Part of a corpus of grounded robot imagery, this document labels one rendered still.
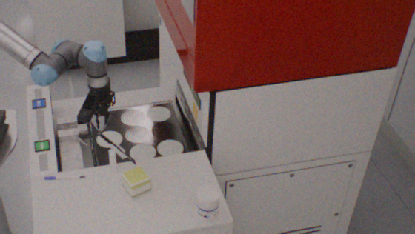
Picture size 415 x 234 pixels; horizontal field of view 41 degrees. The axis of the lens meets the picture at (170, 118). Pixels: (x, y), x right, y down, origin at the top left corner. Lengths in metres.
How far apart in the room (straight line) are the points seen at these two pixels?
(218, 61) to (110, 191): 0.56
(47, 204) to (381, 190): 2.12
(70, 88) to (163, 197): 2.27
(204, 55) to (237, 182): 0.63
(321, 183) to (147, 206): 0.85
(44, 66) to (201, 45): 0.50
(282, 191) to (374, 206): 1.09
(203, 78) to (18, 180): 1.81
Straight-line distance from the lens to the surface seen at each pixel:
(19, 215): 3.19
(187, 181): 1.91
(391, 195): 3.42
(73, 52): 1.91
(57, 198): 1.89
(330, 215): 2.58
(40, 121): 2.22
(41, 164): 2.03
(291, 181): 2.30
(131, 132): 2.20
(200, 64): 1.79
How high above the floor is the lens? 2.33
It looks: 39 degrees down
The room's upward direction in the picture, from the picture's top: straight up
